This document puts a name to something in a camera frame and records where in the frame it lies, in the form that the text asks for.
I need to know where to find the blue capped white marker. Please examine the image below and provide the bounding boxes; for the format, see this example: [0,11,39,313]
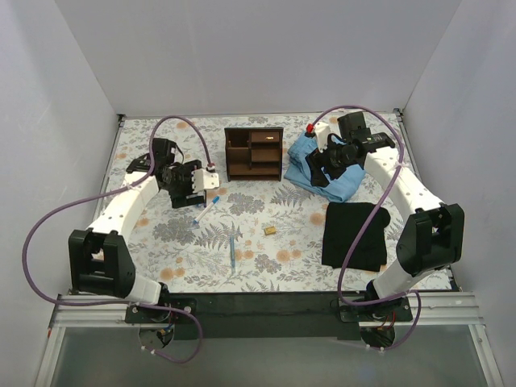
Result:
[193,196,220,224]

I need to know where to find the dark wooden desk organizer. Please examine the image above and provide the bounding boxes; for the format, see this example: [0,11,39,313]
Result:
[224,127,284,181]

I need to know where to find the light blue pen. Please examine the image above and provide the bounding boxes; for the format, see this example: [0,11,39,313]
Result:
[229,236,236,273]

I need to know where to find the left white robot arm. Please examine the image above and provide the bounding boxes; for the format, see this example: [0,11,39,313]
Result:
[69,138,219,323]

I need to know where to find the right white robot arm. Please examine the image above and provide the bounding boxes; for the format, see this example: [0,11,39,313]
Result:
[305,106,464,321]

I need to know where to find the light blue folded shorts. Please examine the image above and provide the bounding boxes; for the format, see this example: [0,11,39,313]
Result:
[284,133,365,203]

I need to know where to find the black folded cloth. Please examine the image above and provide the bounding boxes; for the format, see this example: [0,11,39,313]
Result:
[321,202,391,273]

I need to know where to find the floral patterned table mat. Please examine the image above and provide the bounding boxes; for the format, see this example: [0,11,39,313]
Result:
[107,114,375,293]

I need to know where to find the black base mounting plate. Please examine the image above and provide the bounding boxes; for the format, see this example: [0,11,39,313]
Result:
[124,290,414,342]

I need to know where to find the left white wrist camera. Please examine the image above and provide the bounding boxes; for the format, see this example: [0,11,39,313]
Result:
[191,164,220,193]

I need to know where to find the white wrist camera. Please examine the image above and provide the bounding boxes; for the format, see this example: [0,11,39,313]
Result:
[191,164,220,193]
[306,122,333,152]

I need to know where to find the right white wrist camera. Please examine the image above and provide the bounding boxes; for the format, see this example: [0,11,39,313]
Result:
[306,122,333,152]

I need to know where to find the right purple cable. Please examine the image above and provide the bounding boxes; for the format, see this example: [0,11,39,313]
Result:
[310,105,422,353]

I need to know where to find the purple cable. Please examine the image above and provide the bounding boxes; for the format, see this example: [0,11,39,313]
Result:
[310,105,422,353]
[22,115,213,363]

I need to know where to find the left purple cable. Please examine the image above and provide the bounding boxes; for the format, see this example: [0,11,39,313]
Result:
[22,115,213,363]

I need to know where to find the aluminium frame rail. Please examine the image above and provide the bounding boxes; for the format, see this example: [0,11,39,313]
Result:
[36,292,503,386]

